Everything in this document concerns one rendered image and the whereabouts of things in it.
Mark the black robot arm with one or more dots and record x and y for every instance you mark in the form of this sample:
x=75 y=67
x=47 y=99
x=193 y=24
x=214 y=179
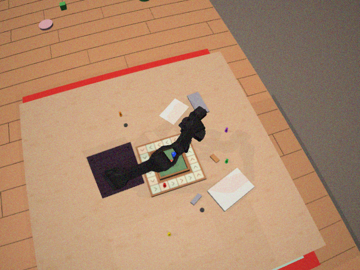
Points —
x=158 y=162

